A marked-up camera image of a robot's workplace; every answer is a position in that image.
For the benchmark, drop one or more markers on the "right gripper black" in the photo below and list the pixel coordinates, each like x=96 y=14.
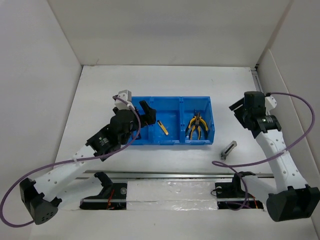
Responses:
x=237 y=113

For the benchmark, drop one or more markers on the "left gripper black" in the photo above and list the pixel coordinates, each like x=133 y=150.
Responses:
x=147 y=119

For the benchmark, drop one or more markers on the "yellow utility knife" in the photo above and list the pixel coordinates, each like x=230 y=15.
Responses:
x=163 y=128

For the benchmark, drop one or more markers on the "silver metal tool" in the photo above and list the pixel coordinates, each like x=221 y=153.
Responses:
x=227 y=150

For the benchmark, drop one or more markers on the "large yellow needle-nose pliers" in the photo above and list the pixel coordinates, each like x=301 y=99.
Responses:
x=194 y=125

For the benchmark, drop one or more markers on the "small yellow needle-nose pliers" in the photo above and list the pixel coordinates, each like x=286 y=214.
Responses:
x=204 y=128

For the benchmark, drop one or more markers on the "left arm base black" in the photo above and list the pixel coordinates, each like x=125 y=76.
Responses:
x=113 y=196

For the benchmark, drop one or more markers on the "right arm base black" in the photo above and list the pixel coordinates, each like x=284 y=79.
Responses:
x=229 y=194

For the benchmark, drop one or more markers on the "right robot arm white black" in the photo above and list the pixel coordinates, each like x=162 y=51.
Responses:
x=291 y=198

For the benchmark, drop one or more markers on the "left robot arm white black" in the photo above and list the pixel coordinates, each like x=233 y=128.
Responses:
x=43 y=195

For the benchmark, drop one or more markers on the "blue bin middle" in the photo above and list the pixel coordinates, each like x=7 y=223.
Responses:
x=168 y=112

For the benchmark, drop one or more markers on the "blue bin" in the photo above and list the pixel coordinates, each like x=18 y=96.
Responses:
x=190 y=105
x=168 y=112
x=143 y=138

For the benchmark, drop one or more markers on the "blue bin left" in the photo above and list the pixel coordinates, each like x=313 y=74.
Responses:
x=143 y=138

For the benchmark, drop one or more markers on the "blue bin right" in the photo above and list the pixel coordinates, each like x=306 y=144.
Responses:
x=190 y=105

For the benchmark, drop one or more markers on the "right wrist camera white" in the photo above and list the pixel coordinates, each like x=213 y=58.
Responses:
x=270 y=102

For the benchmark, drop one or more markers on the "aluminium rail front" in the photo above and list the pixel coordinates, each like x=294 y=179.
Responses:
x=163 y=175

